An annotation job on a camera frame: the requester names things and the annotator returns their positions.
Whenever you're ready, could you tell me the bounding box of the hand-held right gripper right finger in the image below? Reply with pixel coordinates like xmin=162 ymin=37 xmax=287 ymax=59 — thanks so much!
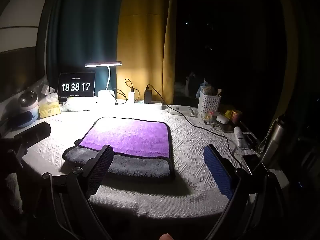
xmin=203 ymin=144 xmax=278 ymax=240

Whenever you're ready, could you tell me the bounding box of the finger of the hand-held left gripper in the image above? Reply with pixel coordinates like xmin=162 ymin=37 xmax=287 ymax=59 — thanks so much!
xmin=13 ymin=121 xmax=52 ymax=147

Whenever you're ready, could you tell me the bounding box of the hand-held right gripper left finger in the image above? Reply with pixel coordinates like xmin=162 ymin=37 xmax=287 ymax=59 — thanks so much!
xmin=41 ymin=144 xmax=114 ymax=240

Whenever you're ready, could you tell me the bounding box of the purple and grey towel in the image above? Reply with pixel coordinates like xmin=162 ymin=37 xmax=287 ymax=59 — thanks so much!
xmin=62 ymin=116 xmax=176 ymax=180

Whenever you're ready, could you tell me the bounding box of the dark blue round cushion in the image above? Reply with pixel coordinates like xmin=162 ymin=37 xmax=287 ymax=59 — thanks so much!
xmin=7 ymin=111 xmax=38 ymax=130

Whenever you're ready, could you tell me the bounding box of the yellow tissue box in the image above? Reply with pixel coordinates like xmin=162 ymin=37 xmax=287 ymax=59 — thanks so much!
xmin=38 ymin=92 xmax=62 ymax=119

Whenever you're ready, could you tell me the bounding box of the black phone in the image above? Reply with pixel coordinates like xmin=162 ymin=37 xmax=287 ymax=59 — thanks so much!
xmin=242 ymin=154 xmax=266 ymax=173

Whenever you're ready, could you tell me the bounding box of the white textured tablecloth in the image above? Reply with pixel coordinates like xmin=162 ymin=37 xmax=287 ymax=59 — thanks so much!
xmin=5 ymin=104 xmax=259 ymax=219

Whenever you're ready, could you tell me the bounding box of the white tube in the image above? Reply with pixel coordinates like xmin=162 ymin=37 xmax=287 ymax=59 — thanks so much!
xmin=233 ymin=126 xmax=247 ymax=149

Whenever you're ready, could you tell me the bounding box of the white plastic bag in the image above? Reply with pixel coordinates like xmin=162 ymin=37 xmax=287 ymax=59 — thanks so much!
xmin=61 ymin=96 xmax=101 ymax=112

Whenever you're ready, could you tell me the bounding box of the small clear box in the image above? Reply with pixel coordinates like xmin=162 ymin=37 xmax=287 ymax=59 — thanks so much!
xmin=203 ymin=112 xmax=218 ymax=126

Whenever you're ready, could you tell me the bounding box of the black tablet clock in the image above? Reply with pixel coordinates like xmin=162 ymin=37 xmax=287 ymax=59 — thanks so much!
xmin=58 ymin=72 xmax=96 ymax=101

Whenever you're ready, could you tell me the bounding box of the stainless steel bottle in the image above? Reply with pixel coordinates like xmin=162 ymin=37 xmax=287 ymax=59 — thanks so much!
xmin=261 ymin=118 xmax=287 ymax=166

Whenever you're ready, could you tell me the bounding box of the white perforated basket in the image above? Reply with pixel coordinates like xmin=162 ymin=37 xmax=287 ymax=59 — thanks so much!
xmin=198 ymin=91 xmax=222 ymax=117

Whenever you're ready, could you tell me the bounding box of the white wet wipes pack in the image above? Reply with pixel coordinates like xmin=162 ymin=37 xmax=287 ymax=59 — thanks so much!
xmin=167 ymin=105 xmax=196 ymax=117

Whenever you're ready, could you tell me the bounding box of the white power strip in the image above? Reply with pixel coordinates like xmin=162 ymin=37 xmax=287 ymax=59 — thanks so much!
xmin=114 ymin=99 xmax=163 ymax=111

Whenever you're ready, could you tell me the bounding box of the black power adapter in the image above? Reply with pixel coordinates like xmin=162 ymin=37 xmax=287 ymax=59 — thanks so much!
xmin=144 ymin=86 xmax=153 ymax=104

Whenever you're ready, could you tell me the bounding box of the small tissue packet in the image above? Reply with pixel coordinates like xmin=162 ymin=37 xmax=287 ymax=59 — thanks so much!
xmin=199 ymin=79 xmax=215 ymax=95

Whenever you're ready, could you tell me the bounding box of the white desk lamp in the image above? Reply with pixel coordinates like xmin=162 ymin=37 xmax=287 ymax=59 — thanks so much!
xmin=85 ymin=61 xmax=122 ymax=105

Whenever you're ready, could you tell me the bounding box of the teal curtain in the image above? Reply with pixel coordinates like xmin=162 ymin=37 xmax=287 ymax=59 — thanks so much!
xmin=46 ymin=0 xmax=126 ymax=98

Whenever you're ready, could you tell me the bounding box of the yellow curtain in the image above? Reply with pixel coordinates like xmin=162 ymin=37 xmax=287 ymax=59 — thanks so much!
xmin=116 ymin=0 xmax=178 ymax=105

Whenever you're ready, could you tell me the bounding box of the long black cable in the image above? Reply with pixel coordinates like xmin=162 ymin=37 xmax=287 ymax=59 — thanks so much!
xmin=147 ymin=84 xmax=250 ymax=173

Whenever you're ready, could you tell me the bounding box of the short black cable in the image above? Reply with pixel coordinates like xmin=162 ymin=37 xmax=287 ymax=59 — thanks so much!
xmin=124 ymin=78 xmax=136 ymax=93

